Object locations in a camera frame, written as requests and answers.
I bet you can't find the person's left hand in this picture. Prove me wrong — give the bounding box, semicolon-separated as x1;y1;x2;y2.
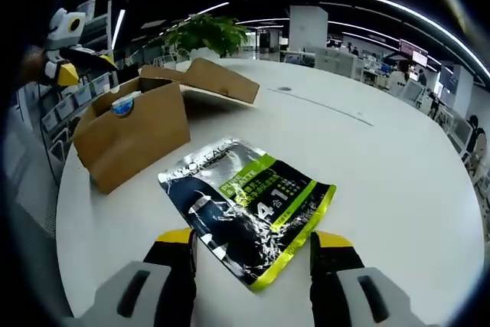
21;46;50;89

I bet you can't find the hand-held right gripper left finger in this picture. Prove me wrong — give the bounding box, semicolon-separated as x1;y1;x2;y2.
63;227;199;327

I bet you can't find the wall screen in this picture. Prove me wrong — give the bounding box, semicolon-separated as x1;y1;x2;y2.
397;38;430;67

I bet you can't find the black and green pouch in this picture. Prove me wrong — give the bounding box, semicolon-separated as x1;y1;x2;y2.
157;136;338;293

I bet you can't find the brown cardboard shoe box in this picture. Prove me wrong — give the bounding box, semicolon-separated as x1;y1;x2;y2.
72;57;261;196

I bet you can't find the white table cable outlet strip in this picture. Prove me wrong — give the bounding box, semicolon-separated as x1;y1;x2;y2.
266;85;374;127

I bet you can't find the green plant in white pot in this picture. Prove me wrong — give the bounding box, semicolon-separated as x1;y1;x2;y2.
149;12;250;62

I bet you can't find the grey storage shelf rack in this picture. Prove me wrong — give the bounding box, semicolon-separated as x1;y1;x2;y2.
40;0;127;175

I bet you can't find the white blue wet wipes pack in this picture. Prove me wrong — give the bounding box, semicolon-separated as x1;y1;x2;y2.
109;95;137;119

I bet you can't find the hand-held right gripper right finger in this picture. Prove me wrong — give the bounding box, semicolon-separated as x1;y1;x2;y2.
309;231;426;327

